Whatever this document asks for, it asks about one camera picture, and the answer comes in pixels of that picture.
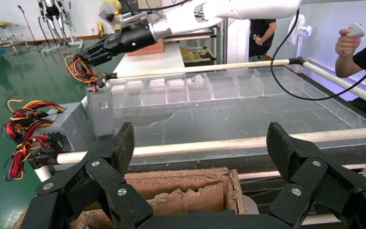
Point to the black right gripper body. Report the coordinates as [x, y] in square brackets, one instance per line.
[137, 38]

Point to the red brown box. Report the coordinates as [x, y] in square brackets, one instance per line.
[148, 50]

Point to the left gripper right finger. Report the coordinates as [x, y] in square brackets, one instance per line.
[322, 183]

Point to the white standing fan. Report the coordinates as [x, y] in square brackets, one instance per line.
[303, 30]

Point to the grey handheld controller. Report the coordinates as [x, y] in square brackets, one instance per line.
[356, 30]

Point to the operator forearm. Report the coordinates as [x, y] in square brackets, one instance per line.
[350, 66]

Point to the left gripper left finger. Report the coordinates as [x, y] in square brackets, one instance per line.
[107, 180]

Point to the white pillar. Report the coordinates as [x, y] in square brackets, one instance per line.
[238, 41]

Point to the yellow bags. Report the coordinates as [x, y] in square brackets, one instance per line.
[189, 55]

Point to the brown cardboard divider box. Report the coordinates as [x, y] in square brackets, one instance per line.
[176, 180]

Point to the standing person black shirt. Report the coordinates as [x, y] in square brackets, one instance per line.
[260, 31]

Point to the yellow wall device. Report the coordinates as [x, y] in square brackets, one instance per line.
[100, 30]

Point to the operator hand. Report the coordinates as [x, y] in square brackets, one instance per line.
[345, 42]

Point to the clear acrylic divider tray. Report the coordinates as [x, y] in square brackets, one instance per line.
[176, 91]

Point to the white pipe leg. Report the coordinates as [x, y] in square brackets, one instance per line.
[43, 173]

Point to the black pipe joint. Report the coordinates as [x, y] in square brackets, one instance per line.
[296, 61]
[41, 159]
[110, 75]

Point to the humanoid legs on stand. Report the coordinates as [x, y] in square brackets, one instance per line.
[55, 19]

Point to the black microphone stand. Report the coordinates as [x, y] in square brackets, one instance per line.
[28, 25]

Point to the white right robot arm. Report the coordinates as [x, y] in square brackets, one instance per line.
[249, 9]

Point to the table with laptop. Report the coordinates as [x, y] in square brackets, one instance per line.
[3, 28]

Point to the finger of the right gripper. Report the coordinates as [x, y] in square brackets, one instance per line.
[107, 42]
[104, 58]

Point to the metal shelf rack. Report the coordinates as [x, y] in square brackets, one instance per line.
[202, 34]

